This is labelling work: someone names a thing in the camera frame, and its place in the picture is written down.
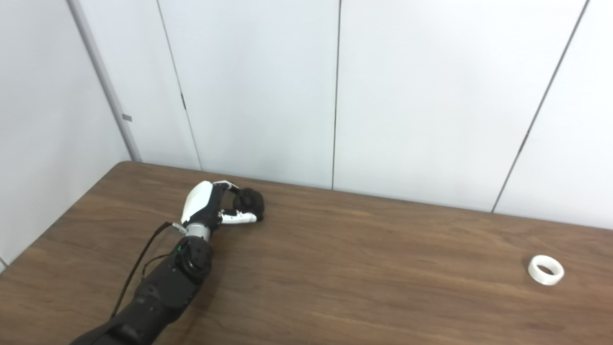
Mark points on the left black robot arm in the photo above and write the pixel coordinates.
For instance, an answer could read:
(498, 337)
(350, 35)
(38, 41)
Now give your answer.
(163, 287)

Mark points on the round black part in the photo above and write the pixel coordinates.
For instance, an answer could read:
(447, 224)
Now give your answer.
(251, 201)

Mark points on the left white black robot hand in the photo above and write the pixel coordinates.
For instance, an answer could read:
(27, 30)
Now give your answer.
(198, 201)

